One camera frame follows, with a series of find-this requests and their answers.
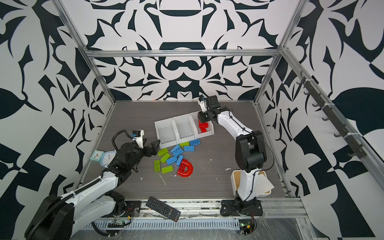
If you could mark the green lego brick left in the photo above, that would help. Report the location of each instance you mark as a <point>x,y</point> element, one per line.
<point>157,166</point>

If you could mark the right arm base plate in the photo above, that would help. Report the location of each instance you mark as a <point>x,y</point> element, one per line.
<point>238,207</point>

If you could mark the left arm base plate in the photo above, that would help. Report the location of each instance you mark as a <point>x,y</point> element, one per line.
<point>131,209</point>

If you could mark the green circuit board right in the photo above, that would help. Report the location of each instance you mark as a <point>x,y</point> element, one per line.
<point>248,228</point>

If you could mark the green circuit board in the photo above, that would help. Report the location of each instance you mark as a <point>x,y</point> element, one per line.
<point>118,224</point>
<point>248,228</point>

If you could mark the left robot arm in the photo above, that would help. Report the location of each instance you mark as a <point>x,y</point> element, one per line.
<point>59,218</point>

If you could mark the blue lego brick slim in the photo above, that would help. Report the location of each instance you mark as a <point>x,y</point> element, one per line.
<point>179,160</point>

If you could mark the green lego brick bottom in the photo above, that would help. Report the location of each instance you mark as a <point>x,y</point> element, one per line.
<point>167,169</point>

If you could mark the red arch lego piece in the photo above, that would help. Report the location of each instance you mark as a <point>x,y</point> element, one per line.
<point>185,169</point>

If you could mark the white three-compartment bin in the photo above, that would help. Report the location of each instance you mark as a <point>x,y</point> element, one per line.
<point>180,129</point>

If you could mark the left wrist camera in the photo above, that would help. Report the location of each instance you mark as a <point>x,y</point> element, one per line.
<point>138,137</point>

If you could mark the green lego brick middle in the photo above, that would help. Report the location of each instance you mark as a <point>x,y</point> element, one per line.
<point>165,157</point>

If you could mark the red lego brick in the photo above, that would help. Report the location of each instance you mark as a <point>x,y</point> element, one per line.
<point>204,127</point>

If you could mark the green lego brick by bin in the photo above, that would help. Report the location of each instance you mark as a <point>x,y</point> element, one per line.
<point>185,144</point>

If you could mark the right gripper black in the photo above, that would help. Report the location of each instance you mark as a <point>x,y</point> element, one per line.
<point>201,117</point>

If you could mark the blue lego brick large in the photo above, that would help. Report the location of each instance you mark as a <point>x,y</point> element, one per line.
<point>177,151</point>

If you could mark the green circuit board left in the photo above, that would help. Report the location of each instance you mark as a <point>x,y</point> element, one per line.
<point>118,224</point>

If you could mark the black remote control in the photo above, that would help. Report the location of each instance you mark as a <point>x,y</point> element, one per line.
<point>163,209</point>

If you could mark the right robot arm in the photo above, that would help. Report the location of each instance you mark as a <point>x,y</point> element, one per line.
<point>250,150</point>

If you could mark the white cable duct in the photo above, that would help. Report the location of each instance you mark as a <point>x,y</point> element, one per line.
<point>184,224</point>

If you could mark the small teal alarm clock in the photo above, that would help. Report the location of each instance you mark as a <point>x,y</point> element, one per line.
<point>96,156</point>

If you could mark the blue rimmed round clock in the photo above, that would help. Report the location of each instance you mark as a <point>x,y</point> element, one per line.
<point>107,158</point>

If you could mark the green lego brick upper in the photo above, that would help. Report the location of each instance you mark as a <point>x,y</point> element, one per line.
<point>162,152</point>

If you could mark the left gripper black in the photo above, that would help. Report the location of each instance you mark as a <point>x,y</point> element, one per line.
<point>154,149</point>

